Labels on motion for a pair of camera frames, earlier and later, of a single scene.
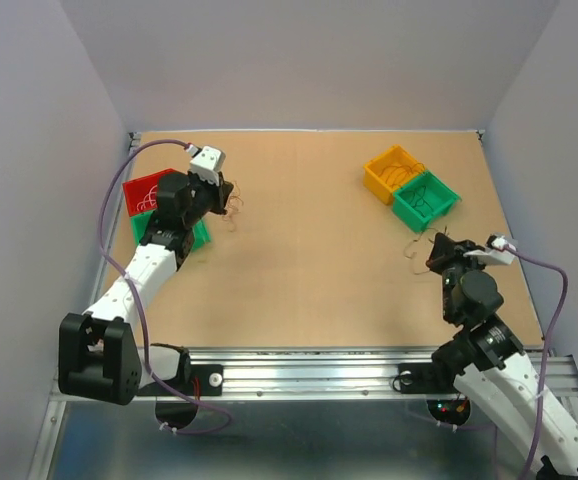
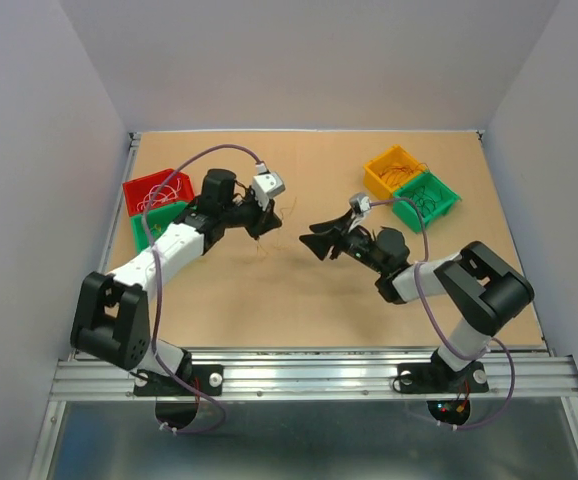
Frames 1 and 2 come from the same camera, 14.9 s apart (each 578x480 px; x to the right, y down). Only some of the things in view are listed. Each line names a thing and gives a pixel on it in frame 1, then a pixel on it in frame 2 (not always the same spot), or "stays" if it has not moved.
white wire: (151, 197) stays
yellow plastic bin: (384, 174) stays
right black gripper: (445, 247) -> (320, 243)
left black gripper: (221, 193) -> (270, 220)
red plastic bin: (141, 193) stays
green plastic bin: (423, 200) stays
